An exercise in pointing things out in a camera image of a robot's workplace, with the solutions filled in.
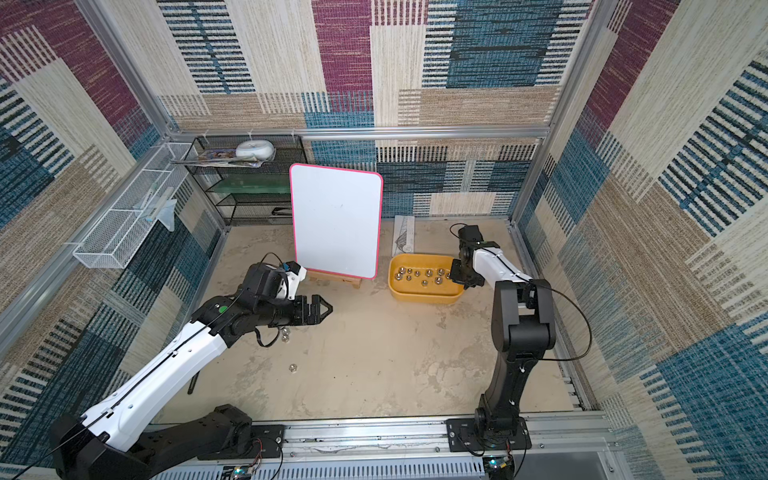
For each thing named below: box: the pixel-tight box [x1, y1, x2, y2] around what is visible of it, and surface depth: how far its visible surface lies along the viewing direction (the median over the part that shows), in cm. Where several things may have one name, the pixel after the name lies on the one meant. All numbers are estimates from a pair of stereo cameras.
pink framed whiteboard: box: [289, 163, 383, 280], surface depth 92 cm
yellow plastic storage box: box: [388, 253, 466, 305], surface depth 104 cm
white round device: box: [235, 139, 276, 160], surface depth 91 cm
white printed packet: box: [392, 215, 415, 257], surface depth 117 cm
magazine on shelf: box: [170, 148, 263, 167], surface depth 83 cm
